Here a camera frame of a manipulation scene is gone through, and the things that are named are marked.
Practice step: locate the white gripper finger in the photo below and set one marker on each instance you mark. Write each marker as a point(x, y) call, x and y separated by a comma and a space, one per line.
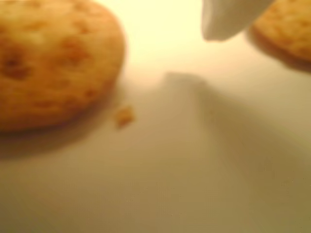
point(218, 19)

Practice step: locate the round mini cookie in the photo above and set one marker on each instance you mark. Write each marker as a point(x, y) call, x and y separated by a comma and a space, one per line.
point(48, 68)
point(286, 31)

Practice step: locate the pale cookie crumb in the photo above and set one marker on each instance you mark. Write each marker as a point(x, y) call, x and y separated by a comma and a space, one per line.
point(124, 117)

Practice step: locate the white paper sheet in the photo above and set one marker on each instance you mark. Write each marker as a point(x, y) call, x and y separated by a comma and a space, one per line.
point(170, 170)

